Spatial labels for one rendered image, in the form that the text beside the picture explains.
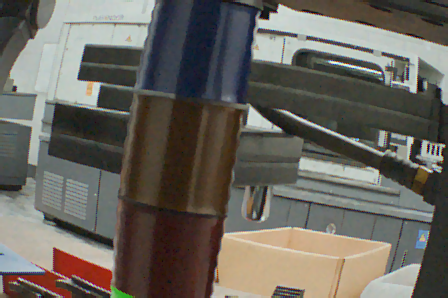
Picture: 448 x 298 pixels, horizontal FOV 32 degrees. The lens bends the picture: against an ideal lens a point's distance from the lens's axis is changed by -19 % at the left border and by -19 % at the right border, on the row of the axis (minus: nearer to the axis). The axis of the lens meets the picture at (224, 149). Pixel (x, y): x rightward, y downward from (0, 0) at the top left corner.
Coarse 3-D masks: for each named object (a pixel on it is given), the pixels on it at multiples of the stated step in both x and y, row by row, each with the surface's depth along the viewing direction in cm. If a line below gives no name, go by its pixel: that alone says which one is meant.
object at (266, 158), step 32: (96, 64) 58; (128, 64) 57; (256, 64) 53; (288, 64) 52; (128, 96) 55; (160, 96) 54; (256, 96) 53; (288, 96) 52; (320, 96) 51; (352, 96) 50; (384, 96) 49; (416, 96) 48; (64, 128) 55; (96, 128) 54; (256, 128) 63; (384, 128) 49; (416, 128) 48; (96, 160) 53; (256, 160) 60; (288, 160) 65; (256, 192) 64
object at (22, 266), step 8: (0, 248) 71; (8, 248) 73; (0, 256) 69; (8, 256) 70; (16, 256) 71; (0, 264) 66; (8, 264) 67; (16, 264) 68; (24, 264) 70; (32, 264) 71; (0, 272) 64; (8, 272) 65; (16, 272) 66; (24, 272) 67; (32, 272) 68; (40, 272) 69
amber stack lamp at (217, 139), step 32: (128, 128) 30; (160, 128) 29; (192, 128) 29; (224, 128) 29; (128, 160) 30; (160, 160) 29; (192, 160) 29; (224, 160) 30; (128, 192) 30; (160, 192) 29; (192, 192) 29; (224, 192) 30
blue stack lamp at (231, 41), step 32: (160, 0) 30; (192, 0) 29; (160, 32) 29; (192, 32) 29; (224, 32) 29; (160, 64) 29; (192, 64) 29; (224, 64) 29; (192, 96) 29; (224, 96) 29
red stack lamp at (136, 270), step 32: (128, 224) 30; (160, 224) 29; (192, 224) 29; (224, 224) 31; (128, 256) 30; (160, 256) 29; (192, 256) 29; (128, 288) 30; (160, 288) 29; (192, 288) 30
